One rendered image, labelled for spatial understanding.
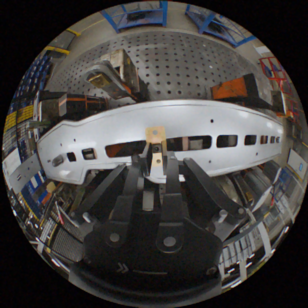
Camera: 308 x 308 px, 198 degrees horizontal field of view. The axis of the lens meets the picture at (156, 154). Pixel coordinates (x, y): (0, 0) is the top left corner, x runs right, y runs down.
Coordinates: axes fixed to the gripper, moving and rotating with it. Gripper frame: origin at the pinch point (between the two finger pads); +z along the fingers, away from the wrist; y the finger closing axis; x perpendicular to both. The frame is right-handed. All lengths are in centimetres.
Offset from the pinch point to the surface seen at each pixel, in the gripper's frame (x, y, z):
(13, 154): 18, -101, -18
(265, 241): -270, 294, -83
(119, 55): 19.1, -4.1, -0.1
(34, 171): -2, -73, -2
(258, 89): 15.8, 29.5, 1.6
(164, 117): 5.9, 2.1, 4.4
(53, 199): -14.0, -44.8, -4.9
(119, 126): 5.4, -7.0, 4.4
